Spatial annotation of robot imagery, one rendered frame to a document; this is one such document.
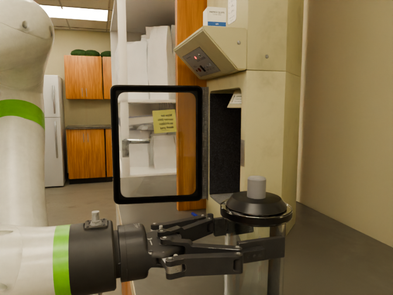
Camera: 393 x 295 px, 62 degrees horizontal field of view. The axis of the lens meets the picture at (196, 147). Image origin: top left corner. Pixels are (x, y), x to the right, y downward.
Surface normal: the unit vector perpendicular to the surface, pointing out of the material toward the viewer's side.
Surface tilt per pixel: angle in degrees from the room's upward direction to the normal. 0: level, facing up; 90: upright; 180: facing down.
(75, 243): 42
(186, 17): 90
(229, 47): 90
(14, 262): 59
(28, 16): 77
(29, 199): 50
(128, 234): 31
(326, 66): 90
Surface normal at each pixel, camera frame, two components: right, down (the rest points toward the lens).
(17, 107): 0.48, -0.54
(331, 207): -0.96, 0.04
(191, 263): 0.06, 0.14
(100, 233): 0.11, -0.83
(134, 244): 0.21, -0.51
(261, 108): 0.29, 0.12
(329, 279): 0.00, -0.99
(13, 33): 0.82, 0.10
